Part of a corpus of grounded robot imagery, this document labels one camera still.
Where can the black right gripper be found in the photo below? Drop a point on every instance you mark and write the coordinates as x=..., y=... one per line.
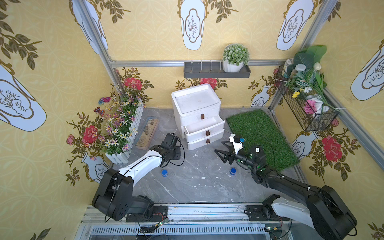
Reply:
x=231, y=156

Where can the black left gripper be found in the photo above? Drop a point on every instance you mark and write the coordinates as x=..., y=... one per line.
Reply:
x=169, y=141

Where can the blue paint can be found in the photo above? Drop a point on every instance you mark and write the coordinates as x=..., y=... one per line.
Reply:
x=233, y=171
x=164, y=172

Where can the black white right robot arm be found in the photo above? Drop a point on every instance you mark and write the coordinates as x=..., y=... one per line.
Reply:
x=319, y=208

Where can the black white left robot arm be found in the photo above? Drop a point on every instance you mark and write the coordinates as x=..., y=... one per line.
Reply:
x=114, y=196

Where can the white drawer cabinet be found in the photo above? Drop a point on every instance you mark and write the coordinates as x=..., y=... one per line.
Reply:
x=194, y=104

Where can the pink tray with stones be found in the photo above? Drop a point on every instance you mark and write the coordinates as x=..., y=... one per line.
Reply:
x=147, y=133

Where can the green artificial grass mat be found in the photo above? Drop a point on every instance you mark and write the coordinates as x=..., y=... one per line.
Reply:
x=257, y=128

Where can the artificial flowers in white fence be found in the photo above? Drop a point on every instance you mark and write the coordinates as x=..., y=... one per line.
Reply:
x=121, y=116

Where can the green plant in white pot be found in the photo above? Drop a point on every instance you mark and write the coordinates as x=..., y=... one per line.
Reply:
x=235, y=56

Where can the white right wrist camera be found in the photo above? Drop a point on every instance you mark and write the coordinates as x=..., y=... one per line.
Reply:
x=237, y=141

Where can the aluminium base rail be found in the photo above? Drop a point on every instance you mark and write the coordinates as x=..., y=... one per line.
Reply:
x=200, y=219

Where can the grey wall shelf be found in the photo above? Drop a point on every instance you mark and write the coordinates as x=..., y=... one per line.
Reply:
x=212, y=69

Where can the black wire basket with flowers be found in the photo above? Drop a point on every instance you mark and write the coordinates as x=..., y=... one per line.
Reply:
x=302, y=85

